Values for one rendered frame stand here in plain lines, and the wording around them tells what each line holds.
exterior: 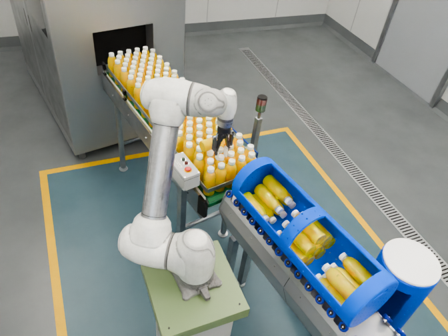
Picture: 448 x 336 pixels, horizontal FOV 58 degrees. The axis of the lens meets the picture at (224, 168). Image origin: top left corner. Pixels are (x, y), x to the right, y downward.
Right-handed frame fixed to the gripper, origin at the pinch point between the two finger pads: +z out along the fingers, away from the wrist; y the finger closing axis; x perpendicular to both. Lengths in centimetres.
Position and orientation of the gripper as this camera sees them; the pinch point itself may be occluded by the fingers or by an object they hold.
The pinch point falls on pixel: (221, 153)
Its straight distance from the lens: 231.3
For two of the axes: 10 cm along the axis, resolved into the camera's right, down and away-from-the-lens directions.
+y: 8.4, -3.1, 4.5
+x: -5.4, -6.0, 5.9
